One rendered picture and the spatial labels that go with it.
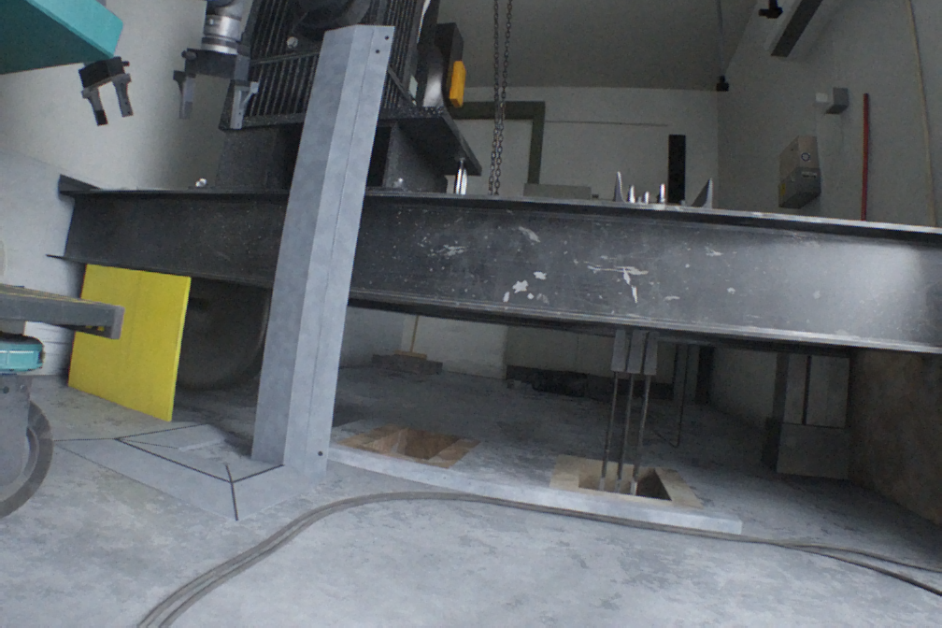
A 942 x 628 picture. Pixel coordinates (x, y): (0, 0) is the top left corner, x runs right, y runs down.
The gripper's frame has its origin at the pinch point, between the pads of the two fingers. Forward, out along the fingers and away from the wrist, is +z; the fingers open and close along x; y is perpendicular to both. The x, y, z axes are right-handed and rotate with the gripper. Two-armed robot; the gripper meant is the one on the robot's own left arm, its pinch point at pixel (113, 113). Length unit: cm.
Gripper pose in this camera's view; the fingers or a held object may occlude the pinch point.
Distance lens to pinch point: 146.1
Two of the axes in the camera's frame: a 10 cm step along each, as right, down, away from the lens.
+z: 1.5, 9.2, 3.6
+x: -9.3, 0.2, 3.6
